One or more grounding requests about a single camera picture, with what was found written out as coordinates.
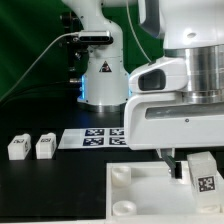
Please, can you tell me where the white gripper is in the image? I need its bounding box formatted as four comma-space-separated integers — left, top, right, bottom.
124, 93, 224, 179

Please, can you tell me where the white square tabletop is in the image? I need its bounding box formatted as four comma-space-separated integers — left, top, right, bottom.
106, 161, 224, 224

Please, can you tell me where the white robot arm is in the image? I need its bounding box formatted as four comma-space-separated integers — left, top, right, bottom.
62, 0, 224, 162

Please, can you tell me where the white marker sheet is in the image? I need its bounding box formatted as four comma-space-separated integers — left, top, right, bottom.
58, 127, 127, 149

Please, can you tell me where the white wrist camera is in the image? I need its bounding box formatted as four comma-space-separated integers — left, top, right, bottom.
129, 57, 188, 94

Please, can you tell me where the black cable bundle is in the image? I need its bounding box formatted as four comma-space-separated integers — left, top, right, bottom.
0, 79, 81, 108

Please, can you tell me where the black mounted camera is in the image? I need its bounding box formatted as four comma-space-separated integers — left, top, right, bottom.
72, 30, 113, 45

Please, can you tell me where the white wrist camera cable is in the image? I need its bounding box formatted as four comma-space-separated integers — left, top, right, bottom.
125, 0, 153, 64

